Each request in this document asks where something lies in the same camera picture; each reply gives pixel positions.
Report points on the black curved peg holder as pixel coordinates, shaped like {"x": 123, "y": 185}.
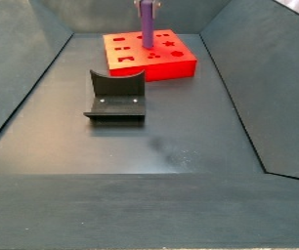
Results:
{"x": 119, "y": 96}

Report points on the purple round peg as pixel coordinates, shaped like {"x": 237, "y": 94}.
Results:
{"x": 147, "y": 23}

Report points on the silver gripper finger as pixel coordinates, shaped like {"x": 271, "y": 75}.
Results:
{"x": 157, "y": 5}
{"x": 138, "y": 4}

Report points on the red shape-sorting board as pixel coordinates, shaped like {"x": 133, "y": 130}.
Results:
{"x": 169, "y": 60}

